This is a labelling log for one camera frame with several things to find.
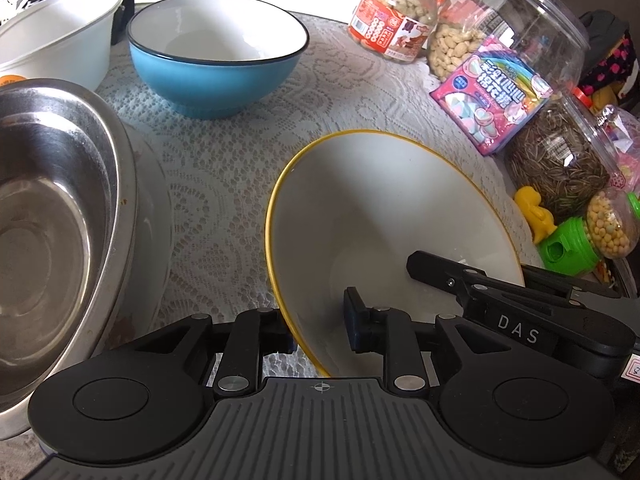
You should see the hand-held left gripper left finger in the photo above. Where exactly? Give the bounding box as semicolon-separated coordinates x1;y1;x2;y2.
135;307;296;401

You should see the white lace tablecloth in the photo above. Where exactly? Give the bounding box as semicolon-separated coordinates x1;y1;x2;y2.
95;10;546;381

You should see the large clear plastic jar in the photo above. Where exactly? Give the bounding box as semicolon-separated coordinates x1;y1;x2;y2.
427;0;591;126

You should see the yellow-rimmed white bowl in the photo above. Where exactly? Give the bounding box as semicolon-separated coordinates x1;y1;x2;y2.
265;129;526;378

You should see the yellow plastic toy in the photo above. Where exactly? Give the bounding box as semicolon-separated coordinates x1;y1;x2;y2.
515;186;557;245

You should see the green-lidded bean jar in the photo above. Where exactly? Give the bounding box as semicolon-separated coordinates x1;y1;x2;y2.
537;187;640;277

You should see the peanut jar with gold lid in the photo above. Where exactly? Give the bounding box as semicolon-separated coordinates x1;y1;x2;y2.
348;0;445;63

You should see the white plastic tub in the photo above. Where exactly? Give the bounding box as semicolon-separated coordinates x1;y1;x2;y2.
0;0;124;92

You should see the sunflower seed jar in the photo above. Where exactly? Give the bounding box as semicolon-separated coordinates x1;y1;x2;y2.
509;87;613;218

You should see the blue bowl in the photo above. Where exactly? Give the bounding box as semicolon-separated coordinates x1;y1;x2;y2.
126;0;310;121

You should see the black dotted cloth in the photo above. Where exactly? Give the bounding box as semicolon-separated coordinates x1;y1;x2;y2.
580;10;640;106

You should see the stainless steel bowl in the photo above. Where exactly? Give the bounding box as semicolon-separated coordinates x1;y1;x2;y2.
0;85;138;441

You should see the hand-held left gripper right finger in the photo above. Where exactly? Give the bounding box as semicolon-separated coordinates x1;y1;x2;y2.
344;287;501;397

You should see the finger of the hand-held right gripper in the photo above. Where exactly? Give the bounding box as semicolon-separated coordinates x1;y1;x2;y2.
520;265;621;301
406;251;523;306

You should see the pink candy packet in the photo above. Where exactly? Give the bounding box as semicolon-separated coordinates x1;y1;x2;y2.
432;35;553;156

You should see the clear candy packet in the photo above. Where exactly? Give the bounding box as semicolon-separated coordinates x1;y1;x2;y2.
595;105;640;191

